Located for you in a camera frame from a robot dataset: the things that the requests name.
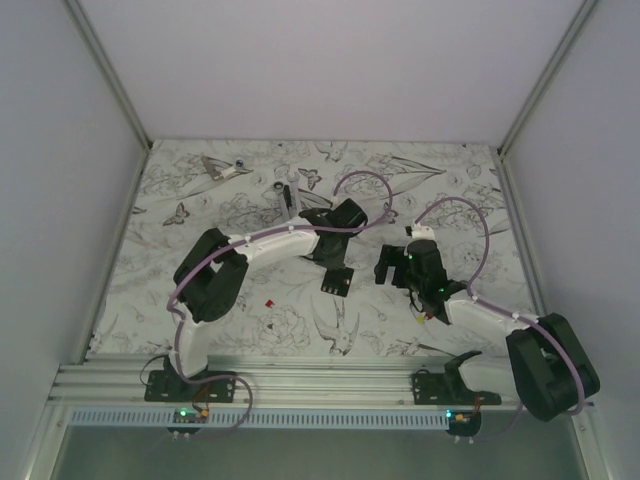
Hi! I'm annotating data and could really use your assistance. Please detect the right controller board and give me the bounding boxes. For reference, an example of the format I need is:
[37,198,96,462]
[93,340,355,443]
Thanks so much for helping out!
[446,410,482,437]

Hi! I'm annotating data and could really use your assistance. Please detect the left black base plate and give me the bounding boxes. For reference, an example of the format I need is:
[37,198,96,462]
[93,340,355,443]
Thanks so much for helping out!
[143,355,236,403]

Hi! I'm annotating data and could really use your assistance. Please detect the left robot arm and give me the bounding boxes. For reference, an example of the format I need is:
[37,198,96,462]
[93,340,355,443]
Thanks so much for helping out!
[167,199,368,402]

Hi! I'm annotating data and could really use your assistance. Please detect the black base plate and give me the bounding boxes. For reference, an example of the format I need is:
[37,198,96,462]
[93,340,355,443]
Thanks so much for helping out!
[143,355,236,403]
[410,369,502,406]

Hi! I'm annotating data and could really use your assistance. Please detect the controller board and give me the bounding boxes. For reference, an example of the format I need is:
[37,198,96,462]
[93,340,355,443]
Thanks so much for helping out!
[173,407,209,425]
[446,410,482,437]

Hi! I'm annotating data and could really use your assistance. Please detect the left controller board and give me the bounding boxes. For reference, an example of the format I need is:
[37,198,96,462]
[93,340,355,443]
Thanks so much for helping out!
[173,407,209,425]

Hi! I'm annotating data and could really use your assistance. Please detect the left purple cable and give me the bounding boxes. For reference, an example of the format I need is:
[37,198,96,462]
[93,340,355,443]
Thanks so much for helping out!
[165,169,394,439]

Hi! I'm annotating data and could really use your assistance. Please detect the black fuse box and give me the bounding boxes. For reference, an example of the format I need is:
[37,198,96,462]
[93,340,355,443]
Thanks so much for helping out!
[321,267,354,298]

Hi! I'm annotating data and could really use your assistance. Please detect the purple cable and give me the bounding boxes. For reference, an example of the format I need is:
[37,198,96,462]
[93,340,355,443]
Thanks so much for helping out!
[412,196,589,444]
[165,169,394,439]

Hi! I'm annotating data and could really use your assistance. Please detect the aluminium rail frame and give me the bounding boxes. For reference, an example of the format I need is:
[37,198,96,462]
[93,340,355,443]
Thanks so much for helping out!
[47,355,596,409]

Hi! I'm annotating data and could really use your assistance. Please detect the white slotted cable duct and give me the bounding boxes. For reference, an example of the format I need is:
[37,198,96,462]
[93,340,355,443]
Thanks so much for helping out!
[69,407,448,431]

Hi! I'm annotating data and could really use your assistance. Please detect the floral patterned mat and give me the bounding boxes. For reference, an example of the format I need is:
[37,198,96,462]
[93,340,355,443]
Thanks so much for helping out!
[90,140,532,356]

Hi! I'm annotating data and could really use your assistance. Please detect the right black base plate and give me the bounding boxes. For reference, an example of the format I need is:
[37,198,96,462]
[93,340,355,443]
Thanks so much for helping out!
[410,369,502,406]

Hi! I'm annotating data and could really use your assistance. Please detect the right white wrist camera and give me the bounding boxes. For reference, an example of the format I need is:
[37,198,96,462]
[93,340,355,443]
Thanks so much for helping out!
[405,224,436,241]

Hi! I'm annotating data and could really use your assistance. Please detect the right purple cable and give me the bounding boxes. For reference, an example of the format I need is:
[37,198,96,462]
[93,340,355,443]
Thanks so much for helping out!
[412,196,589,444]

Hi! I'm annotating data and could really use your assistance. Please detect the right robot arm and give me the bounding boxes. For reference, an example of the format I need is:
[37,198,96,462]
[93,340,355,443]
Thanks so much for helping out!
[374,240,600,421]

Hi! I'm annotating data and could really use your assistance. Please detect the yellow and red fuse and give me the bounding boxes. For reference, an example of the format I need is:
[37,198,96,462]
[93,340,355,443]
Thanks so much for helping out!
[416,313,431,324]

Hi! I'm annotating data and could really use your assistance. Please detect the silver ratchet wrench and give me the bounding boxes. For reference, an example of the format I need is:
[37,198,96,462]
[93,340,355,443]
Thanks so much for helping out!
[272,181,293,221]

